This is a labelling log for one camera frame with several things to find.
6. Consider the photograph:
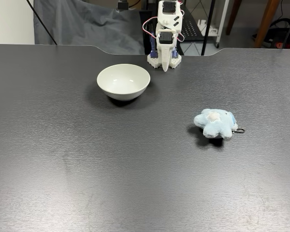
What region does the skyblue plush doll keychain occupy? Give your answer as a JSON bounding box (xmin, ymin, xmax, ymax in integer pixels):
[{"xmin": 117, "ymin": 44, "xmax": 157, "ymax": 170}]
[{"xmin": 193, "ymin": 108, "xmax": 246, "ymax": 140}]

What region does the white ceramic bowl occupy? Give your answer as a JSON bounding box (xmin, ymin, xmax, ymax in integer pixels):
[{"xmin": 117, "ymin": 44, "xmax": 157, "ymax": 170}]
[{"xmin": 97, "ymin": 63, "xmax": 151, "ymax": 102}]

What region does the white metal cart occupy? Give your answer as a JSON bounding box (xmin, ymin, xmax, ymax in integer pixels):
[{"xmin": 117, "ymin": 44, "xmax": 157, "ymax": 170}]
[{"xmin": 197, "ymin": 0, "xmax": 231, "ymax": 48}]

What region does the brown wooden furniture leg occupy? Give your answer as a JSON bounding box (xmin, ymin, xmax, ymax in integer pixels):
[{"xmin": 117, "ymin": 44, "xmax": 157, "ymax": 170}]
[
  {"xmin": 253, "ymin": 0, "xmax": 281, "ymax": 48},
  {"xmin": 226, "ymin": 0, "xmax": 243, "ymax": 36}
]

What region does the grey cloth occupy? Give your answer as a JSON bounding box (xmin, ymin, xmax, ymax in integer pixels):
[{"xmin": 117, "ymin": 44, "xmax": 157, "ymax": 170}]
[{"xmin": 33, "ymin": 0, "xmax": 146, "ymax": 56}]

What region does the black bag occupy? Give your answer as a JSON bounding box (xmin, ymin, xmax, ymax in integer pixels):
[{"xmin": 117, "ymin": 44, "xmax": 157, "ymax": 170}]
[{"xmin": 252, "ymin": 18, "xmax": 290, "ymax": 49}]

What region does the black tripod pole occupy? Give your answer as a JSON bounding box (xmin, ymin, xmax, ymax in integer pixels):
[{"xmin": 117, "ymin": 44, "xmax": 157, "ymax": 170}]
[{"xmin": 26, "ymin": 0, "xmax": 58, "ymax": 45}]

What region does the red white black servo cable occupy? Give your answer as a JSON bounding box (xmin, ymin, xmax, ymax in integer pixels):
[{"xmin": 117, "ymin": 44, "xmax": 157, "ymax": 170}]
[
  {"xmin": 142, "ymin": 17, "xmax": 158, "ymax": 57},
  {"xmin": 176, "ymin": 9, "xmax": 186, "ymax": 42}
]

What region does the black camera on stand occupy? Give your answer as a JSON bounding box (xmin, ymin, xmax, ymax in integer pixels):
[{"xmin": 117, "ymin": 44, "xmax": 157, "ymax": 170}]
[{"xmin": 116, "ymin": 0, "xmax": 136, "ymax": 12}]

